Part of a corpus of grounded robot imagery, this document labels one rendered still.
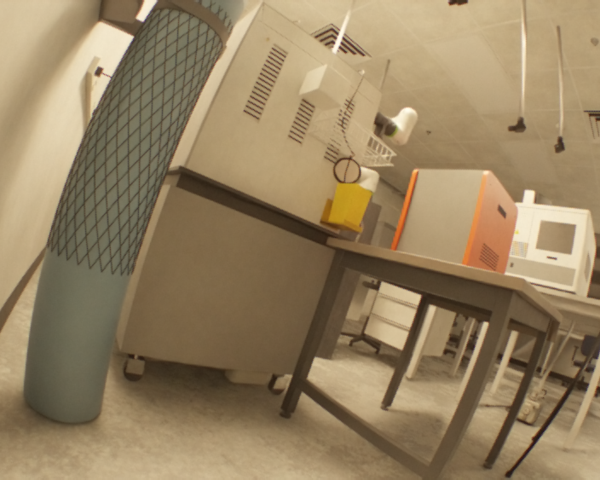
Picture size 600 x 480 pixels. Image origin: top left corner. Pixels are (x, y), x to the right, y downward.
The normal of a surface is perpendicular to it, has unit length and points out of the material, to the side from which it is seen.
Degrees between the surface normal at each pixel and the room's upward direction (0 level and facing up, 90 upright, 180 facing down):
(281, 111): 90
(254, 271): 90
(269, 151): 90
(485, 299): 90
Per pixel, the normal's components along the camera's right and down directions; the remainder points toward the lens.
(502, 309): -0.76, -0.29
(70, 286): 0.28, 0.03
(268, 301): 0.57, 0.14
